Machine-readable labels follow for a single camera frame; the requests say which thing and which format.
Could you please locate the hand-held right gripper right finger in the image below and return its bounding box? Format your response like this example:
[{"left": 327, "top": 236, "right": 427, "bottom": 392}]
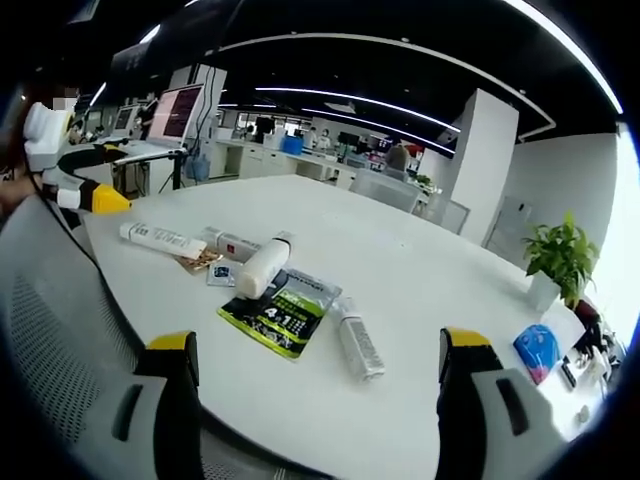
[{"left": 435, "top": 327, "right": 571, "bottom": 480}]

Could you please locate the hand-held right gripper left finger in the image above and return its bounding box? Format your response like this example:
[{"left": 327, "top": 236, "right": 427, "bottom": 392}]
[{"left": 102, "top": 329, "right": 204, "bottom": 480}]

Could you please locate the white tube with text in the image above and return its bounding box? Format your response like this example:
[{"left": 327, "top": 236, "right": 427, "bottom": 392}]
[{"left": 118, "top": 221, "right": 209, "bottom": 262}]

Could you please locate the brown skincare packet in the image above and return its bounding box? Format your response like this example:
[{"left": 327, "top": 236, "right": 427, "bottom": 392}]
[{"left": 176, "top": 251, "right": 224, "bottom": 277}]

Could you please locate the white red tube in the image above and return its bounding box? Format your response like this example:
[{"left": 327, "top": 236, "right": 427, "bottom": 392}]
[{"left": 201, "top": 225, "right": 265, "bottom": 264}]

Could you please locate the small blue skincare sachet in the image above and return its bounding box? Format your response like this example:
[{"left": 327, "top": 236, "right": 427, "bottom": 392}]
[{"left": 206, "top": 261, "right": 237, "bottom": 289}]

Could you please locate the clear white tube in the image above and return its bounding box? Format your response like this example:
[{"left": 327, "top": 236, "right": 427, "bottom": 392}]
[{"left": 332, "top": 296, "right": 387, "bottom": 384}]

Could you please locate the green black skincare packet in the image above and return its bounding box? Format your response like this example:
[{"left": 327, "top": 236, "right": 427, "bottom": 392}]
[{"left": 216, "top": 267, "right": 344, "bottom": 362}]

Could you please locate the cream skincare bottle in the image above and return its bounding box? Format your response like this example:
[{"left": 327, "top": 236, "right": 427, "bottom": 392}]
[{"left": 233, "top": 230, "right": 297, "bottom": 301}]

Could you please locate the blue patterned packet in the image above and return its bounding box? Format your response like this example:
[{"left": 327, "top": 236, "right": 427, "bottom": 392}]
[{"left": 512, "top": 323, "right": 562, "bottom": 386}]

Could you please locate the small black device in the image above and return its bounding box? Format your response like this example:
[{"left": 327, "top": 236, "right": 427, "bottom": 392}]
[{"left": 561, "top": 356, "right": 582, "bottom": 390}]

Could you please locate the computer monitor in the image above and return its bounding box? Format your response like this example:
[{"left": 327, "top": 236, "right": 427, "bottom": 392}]
[{"left": 146, "top": 83, "right": 206, "bottom": 147}]

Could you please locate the blue water jug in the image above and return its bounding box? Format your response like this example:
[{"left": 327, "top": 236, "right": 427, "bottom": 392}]
[{"left": 186, "top": 153, "right": 212, "bottom": 182}]

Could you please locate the grey mesh office chair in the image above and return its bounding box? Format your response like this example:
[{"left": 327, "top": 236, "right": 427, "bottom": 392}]
[{"left": 0, "top": 192, "right": 321, "bottom": 480}]

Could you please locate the dark red object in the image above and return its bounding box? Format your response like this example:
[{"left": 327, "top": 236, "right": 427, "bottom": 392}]
[{"left": 573, "top": 295, "right": 602, "bottom": 329}]

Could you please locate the green plant in white pot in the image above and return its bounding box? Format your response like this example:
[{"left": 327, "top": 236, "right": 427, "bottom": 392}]
[{"left": 521, "top": 210, "right": 601, "bottom": 315}]

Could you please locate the grey chair back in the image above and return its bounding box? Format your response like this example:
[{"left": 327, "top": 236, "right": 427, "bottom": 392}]
[{"left": 423, "top": 191, "right": 472, "bottom": 235}]

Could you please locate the white mesh chair back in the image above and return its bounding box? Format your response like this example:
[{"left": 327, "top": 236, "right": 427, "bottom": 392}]
[{"left": 348, "top": 166, "right": 419, "bottom": 215}]

